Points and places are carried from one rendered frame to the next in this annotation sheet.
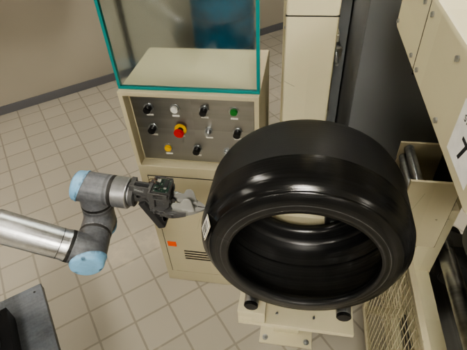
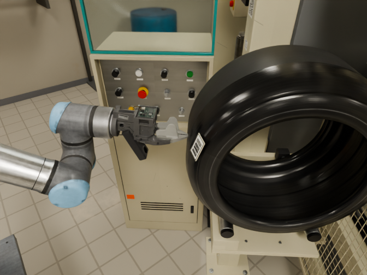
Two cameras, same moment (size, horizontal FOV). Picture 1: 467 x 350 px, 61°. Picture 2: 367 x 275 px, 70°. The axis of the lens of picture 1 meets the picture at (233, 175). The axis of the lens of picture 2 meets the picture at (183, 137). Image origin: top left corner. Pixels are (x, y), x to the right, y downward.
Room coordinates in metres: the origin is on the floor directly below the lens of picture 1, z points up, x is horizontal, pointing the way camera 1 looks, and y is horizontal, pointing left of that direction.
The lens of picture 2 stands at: (0.15, 0.19, 1.66)
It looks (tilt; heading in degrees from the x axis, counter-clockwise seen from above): 36 degrees down; 351
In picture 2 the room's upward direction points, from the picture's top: straight up
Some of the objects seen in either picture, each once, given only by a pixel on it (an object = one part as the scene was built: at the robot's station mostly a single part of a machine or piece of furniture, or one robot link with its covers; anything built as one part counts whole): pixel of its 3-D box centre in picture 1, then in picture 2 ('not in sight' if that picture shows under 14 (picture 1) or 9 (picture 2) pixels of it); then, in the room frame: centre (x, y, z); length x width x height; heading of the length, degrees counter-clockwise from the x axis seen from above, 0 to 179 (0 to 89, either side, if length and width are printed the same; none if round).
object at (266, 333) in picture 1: (286, 320); (226, 255); (1.03, -0.23, 0.01); 0.27 x 0.27 x 0.02; 78
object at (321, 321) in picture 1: (297, 280); (255, 211); (0.77, -0.20, 0.80); 0.37 x 0.36 x 0.02; 78
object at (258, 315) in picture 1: (257, 269); (222, 204); (0.80, -0.06, 0.83); 0.36 x 0.09 x 0.06; 168
